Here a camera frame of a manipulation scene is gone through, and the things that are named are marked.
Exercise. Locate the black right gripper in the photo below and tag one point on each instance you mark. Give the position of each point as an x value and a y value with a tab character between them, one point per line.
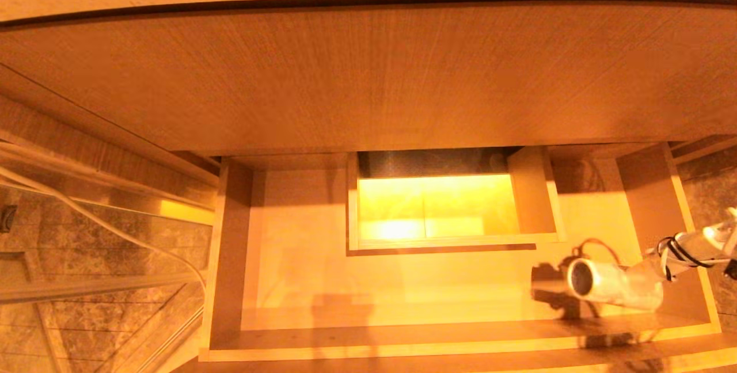
732	269

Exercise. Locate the white hair dryer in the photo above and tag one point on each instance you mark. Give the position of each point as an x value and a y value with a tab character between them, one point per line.
622	289

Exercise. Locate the wooden vanity drawer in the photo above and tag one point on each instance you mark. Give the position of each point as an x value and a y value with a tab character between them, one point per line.
460	286

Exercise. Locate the wooden upper vanity front panel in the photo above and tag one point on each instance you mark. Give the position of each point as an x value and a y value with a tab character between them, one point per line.
368	73

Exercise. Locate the wooden vanity side panel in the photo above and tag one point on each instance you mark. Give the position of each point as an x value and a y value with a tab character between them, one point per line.
69	131

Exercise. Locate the glass shower screen pale frame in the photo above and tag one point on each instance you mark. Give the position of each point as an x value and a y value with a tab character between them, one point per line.
86	288

